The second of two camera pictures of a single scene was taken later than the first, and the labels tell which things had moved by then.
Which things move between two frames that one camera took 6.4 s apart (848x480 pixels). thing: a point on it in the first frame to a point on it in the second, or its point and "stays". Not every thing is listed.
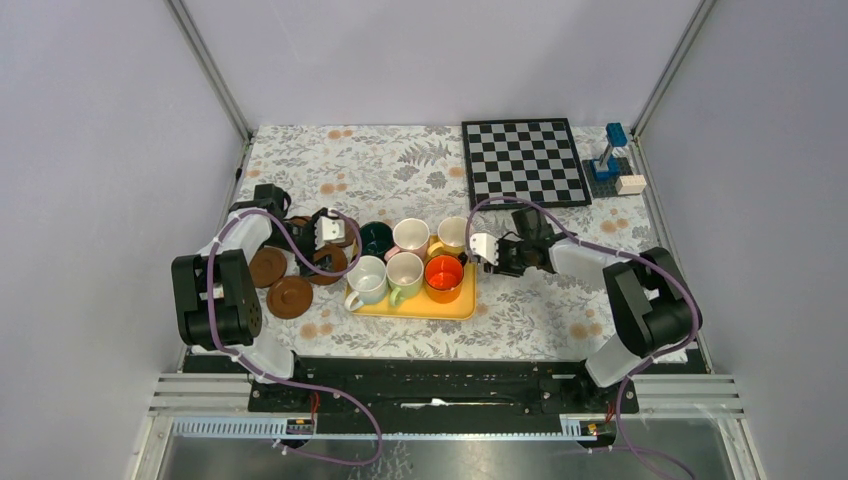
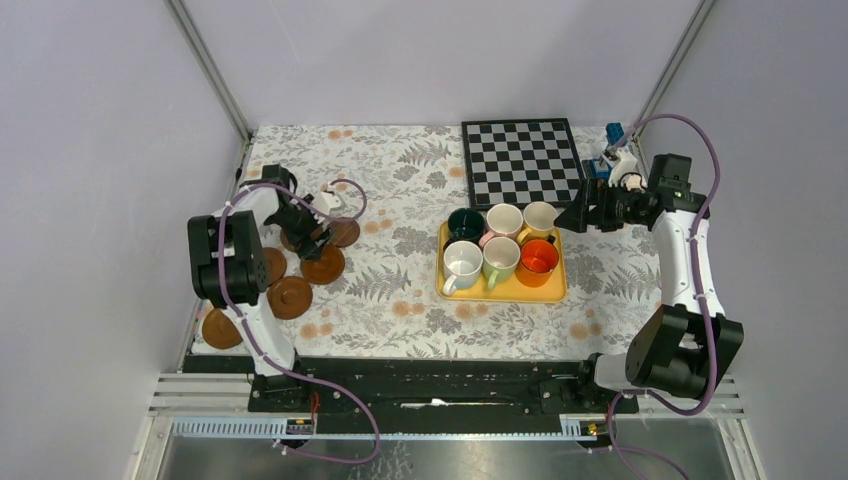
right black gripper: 501,269 to 576,216
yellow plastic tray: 421,307 to 553,290
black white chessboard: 535,159 stays
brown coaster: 267,267 stays
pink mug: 409,236 to 502,220
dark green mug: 375,238 to 466,224
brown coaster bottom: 289,297 stays
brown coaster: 339,263 stays
